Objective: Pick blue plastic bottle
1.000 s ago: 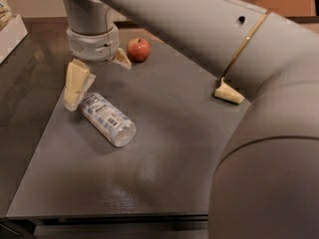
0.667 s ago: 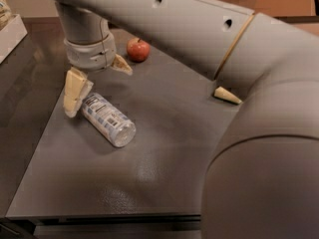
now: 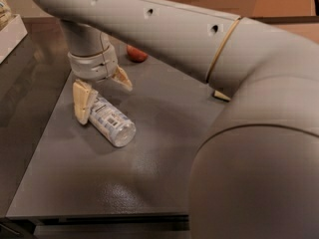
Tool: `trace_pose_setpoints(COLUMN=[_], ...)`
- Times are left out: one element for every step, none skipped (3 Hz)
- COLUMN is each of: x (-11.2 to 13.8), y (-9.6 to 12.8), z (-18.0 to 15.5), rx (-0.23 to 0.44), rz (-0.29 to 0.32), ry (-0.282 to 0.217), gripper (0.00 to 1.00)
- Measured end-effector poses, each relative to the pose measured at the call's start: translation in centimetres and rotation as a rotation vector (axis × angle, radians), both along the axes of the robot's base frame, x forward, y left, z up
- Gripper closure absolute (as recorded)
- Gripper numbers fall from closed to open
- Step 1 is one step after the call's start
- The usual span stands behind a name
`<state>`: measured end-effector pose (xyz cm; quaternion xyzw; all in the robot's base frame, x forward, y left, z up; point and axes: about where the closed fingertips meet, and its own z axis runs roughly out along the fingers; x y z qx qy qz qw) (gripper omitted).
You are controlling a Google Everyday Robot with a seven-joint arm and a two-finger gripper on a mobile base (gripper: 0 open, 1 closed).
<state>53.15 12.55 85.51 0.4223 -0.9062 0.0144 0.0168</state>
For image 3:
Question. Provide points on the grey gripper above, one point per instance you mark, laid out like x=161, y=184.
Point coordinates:
x=90, y=68

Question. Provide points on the clear blue-labelled plastic bottle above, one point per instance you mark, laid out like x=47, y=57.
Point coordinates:
x=117, y=128

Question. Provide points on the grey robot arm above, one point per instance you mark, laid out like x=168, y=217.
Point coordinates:
x=256, y=174

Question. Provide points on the red apple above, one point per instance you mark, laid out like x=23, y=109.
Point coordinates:
x=136, y=55

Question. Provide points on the dark side table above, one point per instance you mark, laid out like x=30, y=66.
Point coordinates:
x=31, y=80

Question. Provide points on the white box at left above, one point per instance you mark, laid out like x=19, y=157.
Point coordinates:
x=10, y=36

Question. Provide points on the yellow sponge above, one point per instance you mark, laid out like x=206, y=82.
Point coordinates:
x=221, y=96

